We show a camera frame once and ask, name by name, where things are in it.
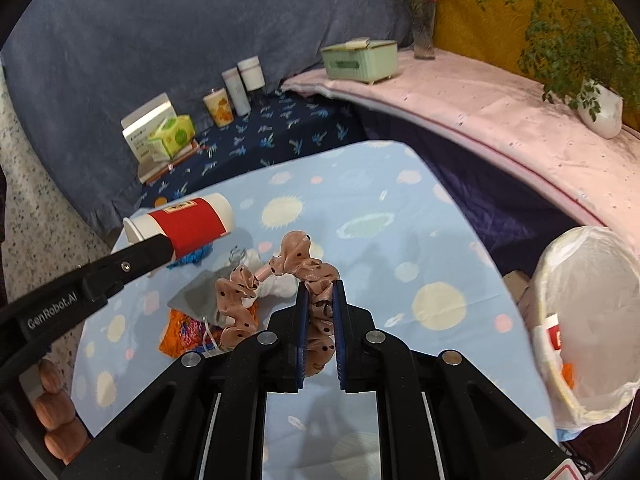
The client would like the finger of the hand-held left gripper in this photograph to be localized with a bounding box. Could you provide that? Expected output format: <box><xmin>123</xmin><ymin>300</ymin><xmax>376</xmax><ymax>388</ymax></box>
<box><xmin>82</xmin><ymin>233</ymin><xmax>177</xmax><ymax>302</ymax></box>

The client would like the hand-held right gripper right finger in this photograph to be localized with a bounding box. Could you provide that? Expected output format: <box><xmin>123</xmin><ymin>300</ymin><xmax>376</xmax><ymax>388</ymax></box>
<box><xmin>330</xmin><ymin>280</ymin><xmax>566</xmax><ymax>480</ymax></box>

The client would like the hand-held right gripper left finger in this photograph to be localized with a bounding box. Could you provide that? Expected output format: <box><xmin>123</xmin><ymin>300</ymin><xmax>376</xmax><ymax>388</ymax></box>
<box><xmin>60</xmin><ymin>280</ymin><xmax>313</xmax><ymax>480</ymax></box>

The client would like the red-white cylindrical can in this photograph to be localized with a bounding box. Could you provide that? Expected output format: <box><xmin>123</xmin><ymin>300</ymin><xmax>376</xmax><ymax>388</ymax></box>
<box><xmin>122</xmin><ymin>192</ymin><xmax>235</xmax><ymax>261</ymax></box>

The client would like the pink dotted scrunchie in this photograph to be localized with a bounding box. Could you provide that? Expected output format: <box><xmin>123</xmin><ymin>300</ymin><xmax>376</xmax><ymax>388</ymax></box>
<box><xmin>214</xmin><ymin>230</ymin><xmax>343</xmax><ymax>378</ymax></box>

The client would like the crushed red white paper cup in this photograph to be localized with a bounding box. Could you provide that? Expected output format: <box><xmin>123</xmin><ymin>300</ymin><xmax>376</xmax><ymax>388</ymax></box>
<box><xmin>532</xmin><ymin>312</ymin><xmax>563</xmax><ymax>356</ymax></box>

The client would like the trash bin with white bag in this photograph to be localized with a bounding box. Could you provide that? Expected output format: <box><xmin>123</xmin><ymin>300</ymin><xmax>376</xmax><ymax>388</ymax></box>
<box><xmin>530</xmin><ymin>226</ymin><xmax>640</xmax><ymax>431</ymax></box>

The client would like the person's left hand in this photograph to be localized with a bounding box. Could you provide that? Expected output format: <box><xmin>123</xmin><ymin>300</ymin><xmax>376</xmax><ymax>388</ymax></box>
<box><xmin>37</xmin><ymin>357</ymin><xmax>92</xmax><ymax>466</ymax></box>

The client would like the crumpled white tissue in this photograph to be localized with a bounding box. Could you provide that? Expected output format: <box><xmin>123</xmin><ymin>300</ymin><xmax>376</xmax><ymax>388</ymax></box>
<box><xmin>245</xmin><ymin>252</ymin><xmax>297</xmax><ymax>303</ymax></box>

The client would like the blue scrunchie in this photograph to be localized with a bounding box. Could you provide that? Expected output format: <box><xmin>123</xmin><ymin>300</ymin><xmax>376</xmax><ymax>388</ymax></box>
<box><xmin>167</xmin><ymin>245</ymin><xmax>213</xmax><ymax>271</ymax></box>

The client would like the grey cloth pouch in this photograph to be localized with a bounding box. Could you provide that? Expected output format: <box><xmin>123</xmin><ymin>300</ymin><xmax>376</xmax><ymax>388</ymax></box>
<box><xmin>166</xmin><ymin>272</ymin><xmax>236</xmax><ymax>323</ymax></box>

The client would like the orange printed snack wrapper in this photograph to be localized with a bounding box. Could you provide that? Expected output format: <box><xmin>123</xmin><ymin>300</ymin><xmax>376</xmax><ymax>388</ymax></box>
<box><xmin>159</xmin><ymin>307</ymin><xmax>261</xmax><ymax>358</ymax></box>

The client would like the white paper box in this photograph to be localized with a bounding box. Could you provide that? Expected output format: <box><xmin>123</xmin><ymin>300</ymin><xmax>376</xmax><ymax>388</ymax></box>
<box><xmin>121</xmin><ymin>92</ymin><xmax>178</xmax><ymax>183</ymax></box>

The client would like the light blue patterned tablecloth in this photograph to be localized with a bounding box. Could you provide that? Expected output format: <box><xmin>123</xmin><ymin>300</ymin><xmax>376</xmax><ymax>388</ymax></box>
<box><xmin>70</xmin><ymin>140</ymin><xmax>558</xmax><ymax>480</ymax></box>

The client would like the green tissue pack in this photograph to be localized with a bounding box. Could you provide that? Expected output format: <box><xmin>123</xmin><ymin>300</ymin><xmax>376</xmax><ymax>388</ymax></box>
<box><xmin>146</xmin><ymin>114</ymin><xmax>195</xmax><ymax>157</ymax></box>

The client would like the yellow printed can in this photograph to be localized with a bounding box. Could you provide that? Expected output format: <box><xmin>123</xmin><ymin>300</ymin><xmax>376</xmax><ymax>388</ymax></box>
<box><xmin>203</xmin><ymin>87</ymin><xmax>233</xmax><ymax>127</ymax></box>

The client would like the brown cardboard piece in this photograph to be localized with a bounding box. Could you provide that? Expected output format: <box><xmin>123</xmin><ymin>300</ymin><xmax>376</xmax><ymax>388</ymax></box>
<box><xmin>502</xmin><ymin>270</ymin><xmax>533</xmax><ymax>321</ymax></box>

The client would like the dark purple cloth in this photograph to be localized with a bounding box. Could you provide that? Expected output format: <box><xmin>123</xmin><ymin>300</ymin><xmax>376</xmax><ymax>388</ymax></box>
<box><xmin>355</xmin><ymin>105</ymin><xmax>596</xmax><ymax>281</ymax></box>

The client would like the tall white bottle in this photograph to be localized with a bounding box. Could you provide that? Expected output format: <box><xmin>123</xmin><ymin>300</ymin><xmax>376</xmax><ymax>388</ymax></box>
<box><xmin>221</xmin><ymin>67</ymin><xmax>252</xmax><ymax>117</ymax></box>

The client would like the navy leaf printed cloth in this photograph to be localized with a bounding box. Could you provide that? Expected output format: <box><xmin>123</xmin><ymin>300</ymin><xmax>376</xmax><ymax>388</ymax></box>
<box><xmin>132</xmin><ymin>90</ymin><xmax>371</xmax><ymax>211</ymax></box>

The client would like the white lidded jar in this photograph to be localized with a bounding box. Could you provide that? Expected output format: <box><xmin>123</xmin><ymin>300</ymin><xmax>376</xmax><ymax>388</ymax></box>
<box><xmin>237</xmin><ymin>57</ymin><xmax>266</xmax><ymax>93</ymax></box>

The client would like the blue backdrop cloth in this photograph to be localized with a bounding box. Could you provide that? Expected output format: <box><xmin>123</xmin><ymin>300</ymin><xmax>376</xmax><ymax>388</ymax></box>
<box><xmin>0</xmin><ymin>0</ymin><xmax>436</xmax><ymax>241</ymax></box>

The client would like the pink cloth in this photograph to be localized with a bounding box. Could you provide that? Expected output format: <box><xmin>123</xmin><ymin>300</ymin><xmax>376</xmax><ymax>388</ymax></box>
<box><xmin>280</xmin><ymin>47</ymin><xmax>640</xmax><ymax>228</ymax></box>

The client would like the red bordered white card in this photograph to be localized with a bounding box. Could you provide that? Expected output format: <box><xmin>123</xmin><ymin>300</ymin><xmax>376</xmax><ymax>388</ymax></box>
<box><xmin>545</xmin><ymin>460</ymin><xmax>588</xmax><ymax>480</ymax></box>

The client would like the green tissue box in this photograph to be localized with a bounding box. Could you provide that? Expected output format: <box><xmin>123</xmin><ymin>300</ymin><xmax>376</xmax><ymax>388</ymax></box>
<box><xmin>321</xmin><ymin>37</ymin><xmax>399</xmax><ymax>84</ymax></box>

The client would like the glass vase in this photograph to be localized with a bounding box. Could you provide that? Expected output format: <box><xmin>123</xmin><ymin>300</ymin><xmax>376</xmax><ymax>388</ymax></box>
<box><xmin>411</xmin><ymin>7</ymin><xmax>437</xmax><ymax>60</ymax></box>

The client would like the yellow backdrop cloth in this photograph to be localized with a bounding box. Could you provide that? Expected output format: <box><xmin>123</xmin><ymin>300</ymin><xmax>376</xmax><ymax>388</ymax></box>
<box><xmin>430</xmin><ymin>0</ymin><xmax>640</xmax><ymax>131</ymax></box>

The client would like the green plant in white pot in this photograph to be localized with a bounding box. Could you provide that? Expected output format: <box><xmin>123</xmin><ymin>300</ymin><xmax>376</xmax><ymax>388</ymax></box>
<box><xmin>475</xmin><ymin>0</ymin><xmax>626</xmax><ymax>140</ymax></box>

